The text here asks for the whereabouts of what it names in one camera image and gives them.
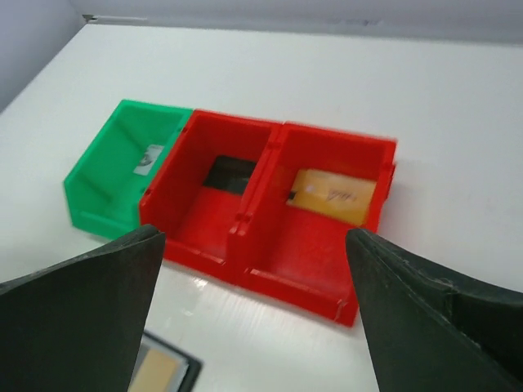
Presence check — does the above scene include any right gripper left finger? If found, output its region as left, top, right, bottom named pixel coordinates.
left=1, top=225, right=165, bottom=391

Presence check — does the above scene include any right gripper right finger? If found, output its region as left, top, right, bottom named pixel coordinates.
left=346, top=229, right=522, bottom=391

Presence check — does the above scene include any black leather card holder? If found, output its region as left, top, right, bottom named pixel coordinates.
left=127, top=331, right=203, bottom=392

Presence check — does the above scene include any gold card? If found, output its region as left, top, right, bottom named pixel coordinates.
left=287, top=169, right=376, bottom=225
left=129, top=349, right=181, bottom=392

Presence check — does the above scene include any green plastic bin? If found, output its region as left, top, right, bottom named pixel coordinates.
left=64, top=100, right=193, bottom=239

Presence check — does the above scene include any red plastic bin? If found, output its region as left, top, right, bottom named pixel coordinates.
left=228, top=122, right=397, bottom=327
left=139, top=109, right=282, bottom=283

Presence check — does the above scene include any gold card in bin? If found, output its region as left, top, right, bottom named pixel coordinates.
left=287, top=169, right=376, bottom=225

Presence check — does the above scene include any silver card in bin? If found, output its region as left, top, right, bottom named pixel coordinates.
left=133, top=145, right=163, bottom=176

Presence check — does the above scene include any black card in bin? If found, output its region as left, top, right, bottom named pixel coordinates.
left=203, top=155, right=256, bottom=195

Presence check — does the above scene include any aluminium table frame rail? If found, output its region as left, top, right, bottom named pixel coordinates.
left=82, top=14, right=148, bottom=25

